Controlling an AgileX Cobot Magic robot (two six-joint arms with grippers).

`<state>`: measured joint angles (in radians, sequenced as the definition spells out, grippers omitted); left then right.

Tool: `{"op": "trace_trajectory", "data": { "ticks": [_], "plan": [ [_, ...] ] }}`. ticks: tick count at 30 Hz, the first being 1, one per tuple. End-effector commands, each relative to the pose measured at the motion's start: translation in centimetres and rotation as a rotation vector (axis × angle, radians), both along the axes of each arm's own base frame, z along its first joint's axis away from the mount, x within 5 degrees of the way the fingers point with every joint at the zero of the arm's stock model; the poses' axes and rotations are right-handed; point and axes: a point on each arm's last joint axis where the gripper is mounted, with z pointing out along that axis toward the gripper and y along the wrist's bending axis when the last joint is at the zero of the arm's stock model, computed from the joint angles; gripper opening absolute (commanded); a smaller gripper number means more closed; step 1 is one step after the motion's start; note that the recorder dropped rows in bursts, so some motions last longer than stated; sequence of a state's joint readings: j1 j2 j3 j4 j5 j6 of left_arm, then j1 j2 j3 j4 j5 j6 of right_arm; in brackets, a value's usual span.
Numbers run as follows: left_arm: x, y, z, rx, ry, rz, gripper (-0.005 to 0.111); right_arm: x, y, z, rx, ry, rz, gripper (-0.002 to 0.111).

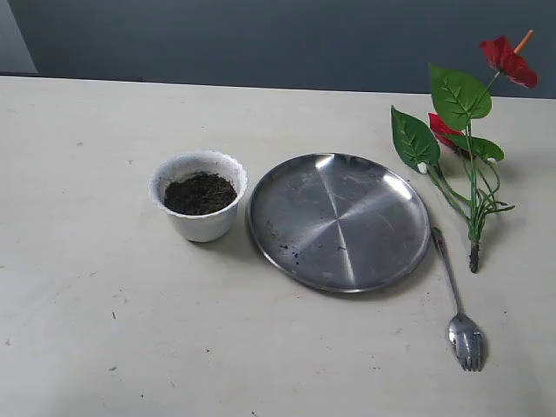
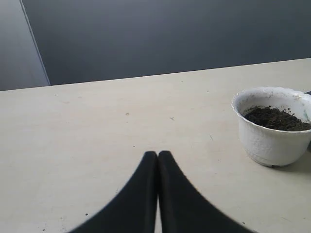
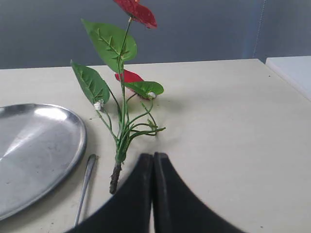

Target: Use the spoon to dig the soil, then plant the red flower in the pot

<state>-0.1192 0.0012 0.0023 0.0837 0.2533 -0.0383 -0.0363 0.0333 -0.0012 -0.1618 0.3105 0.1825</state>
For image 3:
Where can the round steel plate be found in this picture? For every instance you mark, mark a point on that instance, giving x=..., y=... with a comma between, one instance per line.
x=40, y=144

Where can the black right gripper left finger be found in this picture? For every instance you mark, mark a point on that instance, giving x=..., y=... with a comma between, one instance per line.
x=128, y=210

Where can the artificial red anthurium plant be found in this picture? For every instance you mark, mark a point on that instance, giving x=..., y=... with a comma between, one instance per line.
x=129, y=117

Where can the steel spork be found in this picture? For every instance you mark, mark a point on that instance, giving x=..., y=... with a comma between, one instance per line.
x=88, y=172

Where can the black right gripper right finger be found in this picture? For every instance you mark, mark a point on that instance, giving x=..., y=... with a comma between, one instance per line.
x=177, y=209

